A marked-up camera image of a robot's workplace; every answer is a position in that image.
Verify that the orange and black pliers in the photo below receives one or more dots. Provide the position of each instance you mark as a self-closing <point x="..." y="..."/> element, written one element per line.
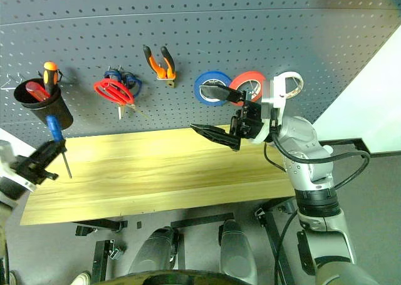
<point x="153" y="62"/>

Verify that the white tape roll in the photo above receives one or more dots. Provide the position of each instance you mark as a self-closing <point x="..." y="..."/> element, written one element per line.
<point x="294" y="75"/>

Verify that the red tape roll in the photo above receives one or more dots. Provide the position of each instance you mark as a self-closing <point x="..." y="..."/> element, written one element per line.
<point x="247" y="75"/>

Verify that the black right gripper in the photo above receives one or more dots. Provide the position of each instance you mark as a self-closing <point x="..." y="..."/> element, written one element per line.
<point x="249" y="122"/>

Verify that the blue tape roll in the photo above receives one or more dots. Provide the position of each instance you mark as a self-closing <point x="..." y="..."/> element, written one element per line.
<point x="200" y="81"/>

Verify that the dark grey rounded shell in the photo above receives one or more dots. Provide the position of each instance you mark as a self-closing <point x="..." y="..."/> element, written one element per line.
<point x="238" y="250"/>
<point x="153" y="250"/>

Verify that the black round tool cup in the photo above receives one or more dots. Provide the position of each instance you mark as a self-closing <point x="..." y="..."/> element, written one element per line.
<point x="53" y="111"/>

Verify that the white shoe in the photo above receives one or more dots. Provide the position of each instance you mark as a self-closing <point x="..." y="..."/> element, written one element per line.
<point x="82" y="278"/>

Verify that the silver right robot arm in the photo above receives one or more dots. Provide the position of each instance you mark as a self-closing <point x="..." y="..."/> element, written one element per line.
<point x="304" y="147"/>

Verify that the black metal table frame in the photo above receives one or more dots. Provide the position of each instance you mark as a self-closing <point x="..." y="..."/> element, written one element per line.
<point x="200" y="220"/>

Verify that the grey pegboard panel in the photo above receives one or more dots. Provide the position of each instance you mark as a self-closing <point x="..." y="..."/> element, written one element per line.
<point x="219" y="31"/>

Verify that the grey table caster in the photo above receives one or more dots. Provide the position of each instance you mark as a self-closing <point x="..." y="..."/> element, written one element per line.
<point x="116" y="253"/>

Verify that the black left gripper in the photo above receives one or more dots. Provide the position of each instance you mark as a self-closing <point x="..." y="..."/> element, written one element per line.
<point x="28" y="169"/>

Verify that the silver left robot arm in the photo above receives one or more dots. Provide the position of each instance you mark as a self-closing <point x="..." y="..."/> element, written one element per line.
<point x="3" y="222"/>

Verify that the dark round disc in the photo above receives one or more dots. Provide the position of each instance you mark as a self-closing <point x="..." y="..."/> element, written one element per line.
<point x="175" y="278"/>

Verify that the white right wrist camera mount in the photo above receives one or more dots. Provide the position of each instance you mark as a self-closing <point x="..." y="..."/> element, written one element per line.
<point x="277" y="101"/>

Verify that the orange and black screwdriver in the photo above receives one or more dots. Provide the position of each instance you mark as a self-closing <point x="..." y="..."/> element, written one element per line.
<point x="50" y="75"/>

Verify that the metal pliers holder bracket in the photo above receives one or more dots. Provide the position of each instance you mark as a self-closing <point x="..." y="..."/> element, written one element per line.
<point x="170" y="84"/>

